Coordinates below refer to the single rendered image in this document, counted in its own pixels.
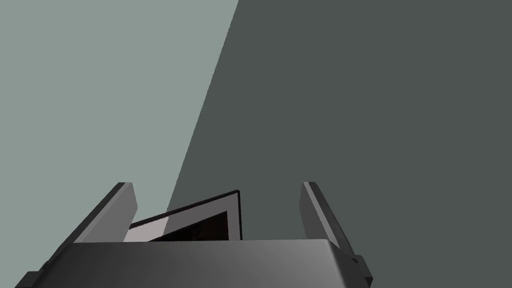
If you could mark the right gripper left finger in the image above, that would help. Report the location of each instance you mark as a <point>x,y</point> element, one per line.
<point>108,218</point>

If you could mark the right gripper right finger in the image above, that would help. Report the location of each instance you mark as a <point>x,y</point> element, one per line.
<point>320,218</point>

